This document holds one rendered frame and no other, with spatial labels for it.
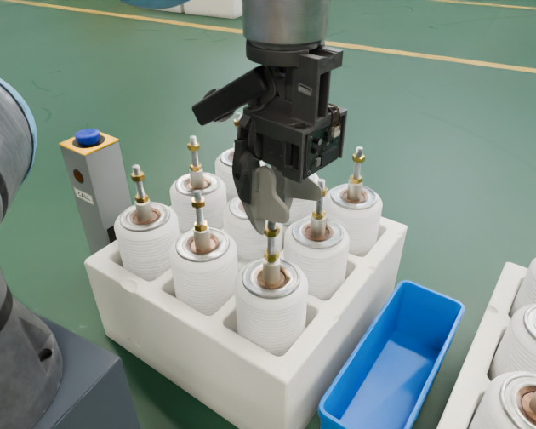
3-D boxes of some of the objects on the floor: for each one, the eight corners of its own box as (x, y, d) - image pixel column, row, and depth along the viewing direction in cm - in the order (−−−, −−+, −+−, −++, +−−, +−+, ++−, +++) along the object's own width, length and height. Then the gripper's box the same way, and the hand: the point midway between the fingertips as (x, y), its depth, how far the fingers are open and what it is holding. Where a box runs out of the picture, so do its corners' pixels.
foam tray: (284, 461, 64) (287, 384, 54) (105, 335, 82) (82, 260, 72) (392, 298, 90) (408, 225, 80) (238, 230, 109) (235, 163, 98)
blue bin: (380, 506, 59) (396, 460, 52) (308, 457, 64) (313, 409, 58) (450, 351, 79) (468, 304, 72) (390, 324, 85) (402, 277, 78)
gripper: (289, 65, 34) (284, 274, 47) (366, 38, 41) (344, 226, 53) (213, 46, 39) (225, 240, 51) (293, 24, 46) (287, 200, 58)
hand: (268, 214), depth 53 cm, fingers open, 3 cm apart
